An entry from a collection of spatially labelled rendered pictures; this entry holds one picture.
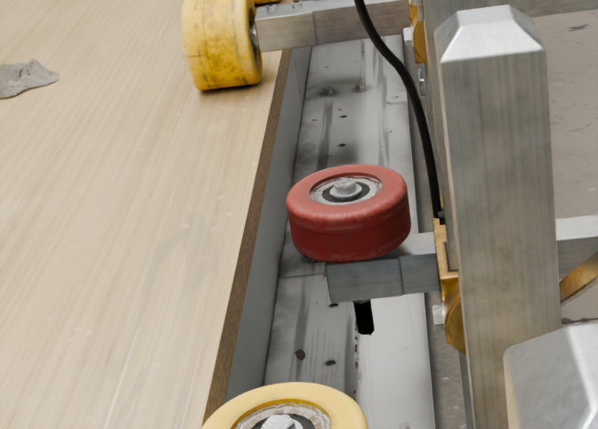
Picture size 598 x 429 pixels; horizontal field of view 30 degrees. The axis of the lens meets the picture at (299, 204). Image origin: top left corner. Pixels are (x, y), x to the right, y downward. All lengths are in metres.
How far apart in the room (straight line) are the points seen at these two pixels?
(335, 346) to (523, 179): 0.72
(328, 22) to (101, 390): 0.45
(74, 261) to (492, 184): 0.39
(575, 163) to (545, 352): 2.72
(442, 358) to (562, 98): 2.40
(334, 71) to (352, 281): 1.09
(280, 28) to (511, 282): 0.56
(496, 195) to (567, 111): 2.80
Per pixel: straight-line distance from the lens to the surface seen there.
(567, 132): 3.06
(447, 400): 0.87
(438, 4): 0.63
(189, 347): 0.61
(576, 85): 3.37
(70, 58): 1.15
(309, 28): 0.94
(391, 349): 1.08
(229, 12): 0.93
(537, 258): 0.41
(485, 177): 0.39
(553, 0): 0.94
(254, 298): 1.07
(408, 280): 0.75
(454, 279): 0.69
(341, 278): 0.74
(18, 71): 1.09
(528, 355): 0.16
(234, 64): 0.93
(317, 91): 1.74
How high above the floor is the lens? 1.22
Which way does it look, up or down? 26 degrees down
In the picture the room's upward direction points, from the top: 10 degrees counter-clockwise
